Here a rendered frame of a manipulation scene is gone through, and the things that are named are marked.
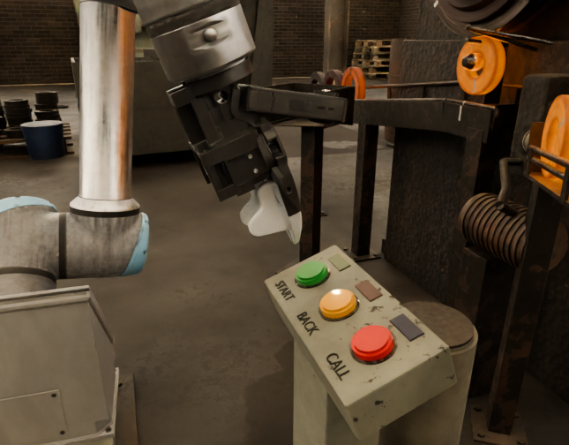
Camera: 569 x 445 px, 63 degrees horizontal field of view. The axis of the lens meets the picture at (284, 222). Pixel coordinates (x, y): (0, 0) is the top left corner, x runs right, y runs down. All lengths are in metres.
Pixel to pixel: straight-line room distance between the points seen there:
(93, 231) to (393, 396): 0.79
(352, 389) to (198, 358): 1.04
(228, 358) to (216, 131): 1.04
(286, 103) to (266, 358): 1.05
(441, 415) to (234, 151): 0.44
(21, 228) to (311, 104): 0.76
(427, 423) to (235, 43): 0.52
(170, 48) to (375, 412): 0.37
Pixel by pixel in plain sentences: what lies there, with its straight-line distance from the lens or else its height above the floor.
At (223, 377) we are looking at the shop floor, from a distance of 1.38.
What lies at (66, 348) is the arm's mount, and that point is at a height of 0.34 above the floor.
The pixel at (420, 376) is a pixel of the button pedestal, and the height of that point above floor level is 0.59.
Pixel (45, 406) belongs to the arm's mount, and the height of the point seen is 0.23.
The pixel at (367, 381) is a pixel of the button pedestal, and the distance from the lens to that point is 0.44.
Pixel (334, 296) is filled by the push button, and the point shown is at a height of 0.61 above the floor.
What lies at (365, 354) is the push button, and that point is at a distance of 0.45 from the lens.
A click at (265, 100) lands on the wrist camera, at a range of 0.47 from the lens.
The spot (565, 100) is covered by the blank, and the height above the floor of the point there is 0.77.
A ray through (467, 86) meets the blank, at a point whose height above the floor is 0.75.
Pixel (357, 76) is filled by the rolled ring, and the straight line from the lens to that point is 1.97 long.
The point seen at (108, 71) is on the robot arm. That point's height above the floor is 0.81.
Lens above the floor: 0.87
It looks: 21 degrees down
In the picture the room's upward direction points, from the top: straight up
